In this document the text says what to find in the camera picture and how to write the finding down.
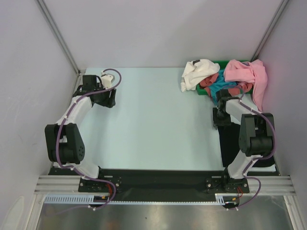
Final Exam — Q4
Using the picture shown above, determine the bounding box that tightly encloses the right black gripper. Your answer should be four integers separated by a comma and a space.
213, 106, 231, 129

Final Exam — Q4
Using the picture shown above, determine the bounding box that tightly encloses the black t shirt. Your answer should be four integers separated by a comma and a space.
217, 123, 276, 169

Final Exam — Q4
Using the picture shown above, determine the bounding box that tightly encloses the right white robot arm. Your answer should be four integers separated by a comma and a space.
213, 96, 276, 192

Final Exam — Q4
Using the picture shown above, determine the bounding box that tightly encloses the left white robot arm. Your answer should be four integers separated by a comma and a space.
45, 89, 116, 192

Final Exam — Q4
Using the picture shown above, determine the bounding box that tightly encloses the green plastic bin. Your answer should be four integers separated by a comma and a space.
196, 60, 253, 97

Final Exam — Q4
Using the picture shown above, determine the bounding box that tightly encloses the teal t shirt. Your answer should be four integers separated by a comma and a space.
209, 69, 237, 105

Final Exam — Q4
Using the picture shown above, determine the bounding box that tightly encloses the dusty red t shirt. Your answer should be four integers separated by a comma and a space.
196, 73, 253, 96

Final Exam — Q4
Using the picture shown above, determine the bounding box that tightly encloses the white t shirt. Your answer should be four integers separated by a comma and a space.
180, 59, 220, 92

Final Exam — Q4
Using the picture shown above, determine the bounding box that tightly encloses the pink t shirt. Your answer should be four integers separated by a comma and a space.
224, 59, 268, 111

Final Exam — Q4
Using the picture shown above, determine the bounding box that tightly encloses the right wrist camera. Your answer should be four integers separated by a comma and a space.
216, 89, 231, 108

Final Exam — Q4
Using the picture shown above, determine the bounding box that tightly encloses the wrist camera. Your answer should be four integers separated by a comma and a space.
73, 72, 115, 97
216, 89, 231, 108

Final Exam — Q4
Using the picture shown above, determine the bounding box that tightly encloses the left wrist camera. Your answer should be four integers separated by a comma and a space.
73, 72, 115, 97

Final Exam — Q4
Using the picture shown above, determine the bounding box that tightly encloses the white slotted cable duct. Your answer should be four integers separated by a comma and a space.
44, 195, 236, 205

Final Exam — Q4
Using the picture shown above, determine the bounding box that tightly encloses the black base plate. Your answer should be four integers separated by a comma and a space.
49, 167, 280, 202

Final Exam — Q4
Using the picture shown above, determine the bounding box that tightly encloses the aluminium front rail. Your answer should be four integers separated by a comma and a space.
34, 175, 296, 196

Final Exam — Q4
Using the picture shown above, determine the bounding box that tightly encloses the aluminium frame post left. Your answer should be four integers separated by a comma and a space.
35, 0, 80, 75

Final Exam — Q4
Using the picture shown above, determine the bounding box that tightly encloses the aluminium frame post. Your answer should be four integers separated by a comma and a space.
250, 0, 291, 62
35, 0, 80, 75

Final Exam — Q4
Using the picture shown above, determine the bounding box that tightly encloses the aluminium frame post right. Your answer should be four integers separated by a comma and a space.
250, 0, 291, 62

